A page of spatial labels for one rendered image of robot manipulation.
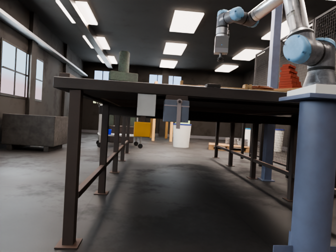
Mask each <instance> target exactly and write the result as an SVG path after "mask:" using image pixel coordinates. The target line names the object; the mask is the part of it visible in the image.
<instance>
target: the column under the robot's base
mask: <svg viewBox="0 0 336 252"><path fill-rule="evenodd" d="M279 102H293V103H299V116H298V131H297V145H296V160H295V175H294V189H293V204H292V219H291V231H290V230H289V236H288V245H273V252H336V246H331V233H332V219H333V205H334V190H335V176H336V94H327V93H313V92H309V93H303V94H297V95H291V96H285V97H279Z"/></svg>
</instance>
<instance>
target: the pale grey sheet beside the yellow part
mask: <svg viewBox="0 0 336 252"><path fill-rule="evenodd" d="M155 112H156V94H144V93H138V97H137V116H153V117H155Z"/></svg>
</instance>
